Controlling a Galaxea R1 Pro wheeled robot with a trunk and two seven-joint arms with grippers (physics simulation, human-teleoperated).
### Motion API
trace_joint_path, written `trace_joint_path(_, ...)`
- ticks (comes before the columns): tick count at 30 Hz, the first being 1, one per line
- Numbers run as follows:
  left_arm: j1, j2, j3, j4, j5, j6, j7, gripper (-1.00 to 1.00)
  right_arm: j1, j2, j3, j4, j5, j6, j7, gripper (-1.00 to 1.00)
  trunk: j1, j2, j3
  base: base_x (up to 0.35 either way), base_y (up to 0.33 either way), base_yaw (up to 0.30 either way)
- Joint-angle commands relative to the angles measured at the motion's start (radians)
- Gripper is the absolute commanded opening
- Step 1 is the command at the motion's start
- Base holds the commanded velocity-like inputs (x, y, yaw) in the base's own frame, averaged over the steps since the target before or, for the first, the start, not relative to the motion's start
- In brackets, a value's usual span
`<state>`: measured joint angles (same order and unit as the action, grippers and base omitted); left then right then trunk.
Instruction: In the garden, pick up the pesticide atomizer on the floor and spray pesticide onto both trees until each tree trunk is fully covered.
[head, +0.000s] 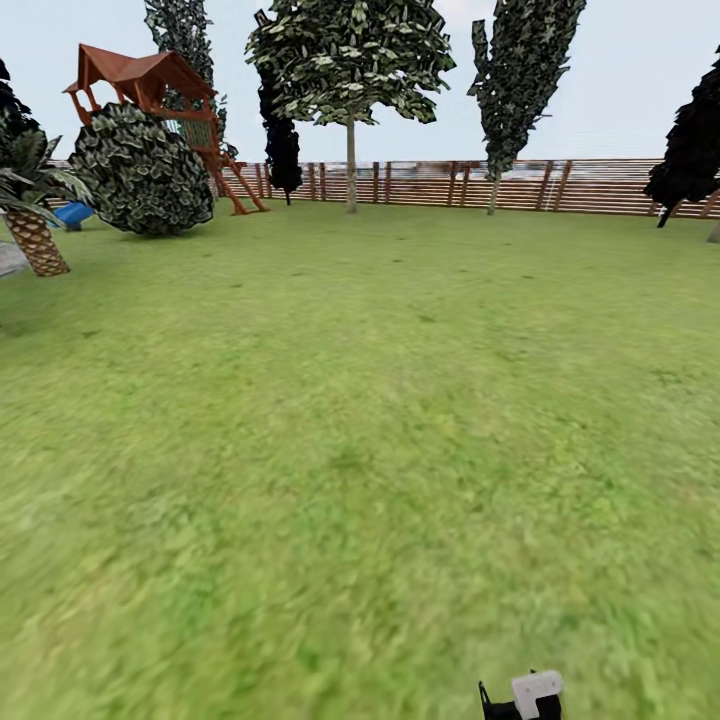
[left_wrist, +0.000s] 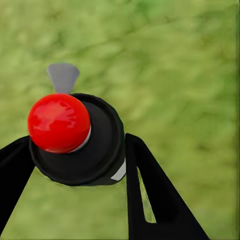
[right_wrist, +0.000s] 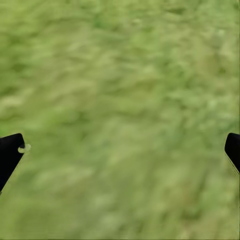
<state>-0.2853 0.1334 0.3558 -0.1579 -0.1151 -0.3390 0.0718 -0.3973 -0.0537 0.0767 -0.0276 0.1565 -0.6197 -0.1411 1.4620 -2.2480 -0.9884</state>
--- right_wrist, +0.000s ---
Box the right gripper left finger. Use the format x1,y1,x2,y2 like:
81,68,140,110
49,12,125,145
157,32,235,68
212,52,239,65
0,132,31,192

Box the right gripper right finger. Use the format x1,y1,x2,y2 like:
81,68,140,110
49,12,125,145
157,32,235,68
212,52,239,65
224,132,240,172

